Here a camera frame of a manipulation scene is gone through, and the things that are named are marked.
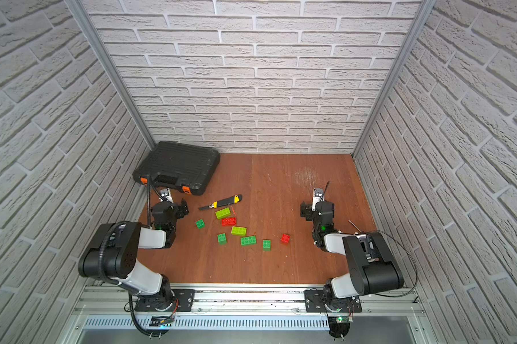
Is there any small red lego brick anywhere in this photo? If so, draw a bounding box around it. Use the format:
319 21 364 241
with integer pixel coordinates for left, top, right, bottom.
281 234 290 245

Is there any black plastic tool case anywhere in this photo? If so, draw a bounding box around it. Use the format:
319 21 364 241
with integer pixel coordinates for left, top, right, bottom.
132 141 221 196

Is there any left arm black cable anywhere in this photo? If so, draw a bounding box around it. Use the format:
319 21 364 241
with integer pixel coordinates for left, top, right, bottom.
127 292 173 338

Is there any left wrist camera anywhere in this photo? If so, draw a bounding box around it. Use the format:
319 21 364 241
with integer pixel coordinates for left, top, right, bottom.
158 189 173 203

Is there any dark green long lego brick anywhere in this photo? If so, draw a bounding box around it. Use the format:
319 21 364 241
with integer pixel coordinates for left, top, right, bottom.
241 236 257 247

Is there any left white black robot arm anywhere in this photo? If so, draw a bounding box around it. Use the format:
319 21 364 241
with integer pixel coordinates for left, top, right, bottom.
78 200 189 312

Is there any lime green long lego brick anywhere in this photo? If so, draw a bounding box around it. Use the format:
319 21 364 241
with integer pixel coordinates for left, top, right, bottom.
215 207 231 220

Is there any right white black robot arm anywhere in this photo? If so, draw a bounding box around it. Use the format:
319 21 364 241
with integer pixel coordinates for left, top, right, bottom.
300 201 404 313

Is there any green square lego brick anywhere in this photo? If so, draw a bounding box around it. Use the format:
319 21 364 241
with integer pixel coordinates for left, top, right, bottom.
262 239 271 252
217 233 228 245

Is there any red long lego brick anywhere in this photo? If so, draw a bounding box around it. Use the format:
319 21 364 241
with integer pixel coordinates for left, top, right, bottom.
221 217 237 226

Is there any yellow handled screwdriver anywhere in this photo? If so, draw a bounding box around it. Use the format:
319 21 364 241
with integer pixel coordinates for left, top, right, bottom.
348 220 364 234

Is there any yellow black utility knife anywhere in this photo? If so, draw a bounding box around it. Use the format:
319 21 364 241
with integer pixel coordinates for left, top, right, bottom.
198 194 243 211

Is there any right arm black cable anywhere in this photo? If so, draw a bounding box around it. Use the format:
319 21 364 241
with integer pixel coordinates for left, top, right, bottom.
369 229 419 298

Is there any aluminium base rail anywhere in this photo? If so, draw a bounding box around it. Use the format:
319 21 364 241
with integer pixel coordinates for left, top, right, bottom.
68 281 427 332

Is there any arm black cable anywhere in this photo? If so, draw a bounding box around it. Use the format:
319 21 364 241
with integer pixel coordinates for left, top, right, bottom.
369 229 419 298
127 292 173 338

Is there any small green lego brick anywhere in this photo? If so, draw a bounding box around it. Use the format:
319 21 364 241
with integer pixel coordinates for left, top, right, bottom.
195 219 205 229

